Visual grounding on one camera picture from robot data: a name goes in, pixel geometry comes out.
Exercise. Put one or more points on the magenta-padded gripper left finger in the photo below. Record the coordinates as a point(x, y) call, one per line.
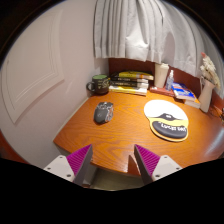
point(59, 166)

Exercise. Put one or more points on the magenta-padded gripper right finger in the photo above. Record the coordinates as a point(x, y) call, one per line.
point(165, 168)

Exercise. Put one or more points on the dark grey computer mouse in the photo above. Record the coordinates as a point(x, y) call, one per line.
point(103, 112)

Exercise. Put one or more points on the white yellow black mouse pad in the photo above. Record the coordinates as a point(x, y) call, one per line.
point(165, 115)

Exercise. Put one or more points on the orange book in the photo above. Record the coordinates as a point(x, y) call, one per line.
point(194, 102)

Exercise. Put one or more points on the dark red book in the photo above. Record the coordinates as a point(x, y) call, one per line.
point(160, 90)

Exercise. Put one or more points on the blue book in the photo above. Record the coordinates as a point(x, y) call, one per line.
point(182, 91)

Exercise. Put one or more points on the cream jug vase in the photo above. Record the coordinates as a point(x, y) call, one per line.
point(205, 96)

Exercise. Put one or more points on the clear spray bottle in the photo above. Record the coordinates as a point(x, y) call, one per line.
point(169, 82)

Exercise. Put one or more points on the white and yellow book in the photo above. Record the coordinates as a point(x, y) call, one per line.
point(128, 90)

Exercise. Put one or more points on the black book with white pages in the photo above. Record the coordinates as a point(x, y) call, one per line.
point(131, 84)

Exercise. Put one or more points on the dark mug with green inside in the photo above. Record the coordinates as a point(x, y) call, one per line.
point(100, 85)

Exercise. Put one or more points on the cream lidded tumbler cup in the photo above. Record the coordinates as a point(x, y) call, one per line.
point(161, 75)

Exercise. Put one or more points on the thin black book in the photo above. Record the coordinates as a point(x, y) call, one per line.
point(130, 80)

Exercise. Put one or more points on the yellow and black book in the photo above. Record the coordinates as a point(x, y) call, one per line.
point(135, 75)

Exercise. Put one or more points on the light grey curtain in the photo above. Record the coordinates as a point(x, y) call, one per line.
point(146, 30)

